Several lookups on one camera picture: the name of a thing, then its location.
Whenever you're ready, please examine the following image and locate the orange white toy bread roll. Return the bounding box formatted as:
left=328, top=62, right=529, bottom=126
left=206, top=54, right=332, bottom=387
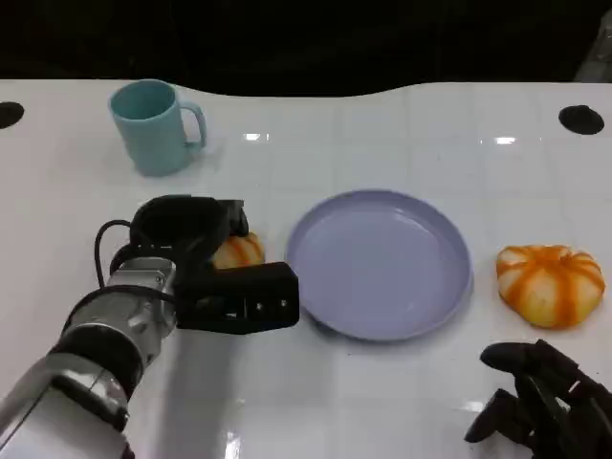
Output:
left=211, top=231, right=266, bottom=270
left=494, top=244, right=605, bottom=330

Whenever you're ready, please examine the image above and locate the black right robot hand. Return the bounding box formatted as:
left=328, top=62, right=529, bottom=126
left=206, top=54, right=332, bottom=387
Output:
left=463, top=339, right=612, bottom=459

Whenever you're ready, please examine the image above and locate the pale green mug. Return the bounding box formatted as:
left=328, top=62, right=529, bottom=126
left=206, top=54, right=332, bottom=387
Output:
left=108, top=78, right=208, bottom=178

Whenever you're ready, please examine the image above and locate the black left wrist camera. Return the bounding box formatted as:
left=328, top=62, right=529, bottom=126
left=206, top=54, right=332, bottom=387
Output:
left=173, top=261, right=301, bottom=337

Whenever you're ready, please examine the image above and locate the black table grommet hole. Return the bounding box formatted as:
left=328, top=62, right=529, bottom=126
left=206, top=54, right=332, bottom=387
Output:
left=557, top=104, right=606, bottom=137
left=0, top=100, right=26, bottom=130

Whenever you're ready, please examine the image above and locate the grey background object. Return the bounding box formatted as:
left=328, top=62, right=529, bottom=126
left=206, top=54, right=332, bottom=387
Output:
left=573, top=9, right=612, bottom=83

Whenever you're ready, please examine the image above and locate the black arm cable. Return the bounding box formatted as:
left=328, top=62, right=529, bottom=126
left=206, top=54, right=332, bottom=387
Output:
left=93, top=219, right=141, bottom=290

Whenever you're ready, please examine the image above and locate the lilac plate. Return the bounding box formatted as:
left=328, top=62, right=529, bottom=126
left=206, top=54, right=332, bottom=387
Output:
left=285, top=188, right=474, bottom=342

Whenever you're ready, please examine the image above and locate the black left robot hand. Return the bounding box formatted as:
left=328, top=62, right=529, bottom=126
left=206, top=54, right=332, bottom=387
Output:
left=130, top=194, right=251, bottom=272

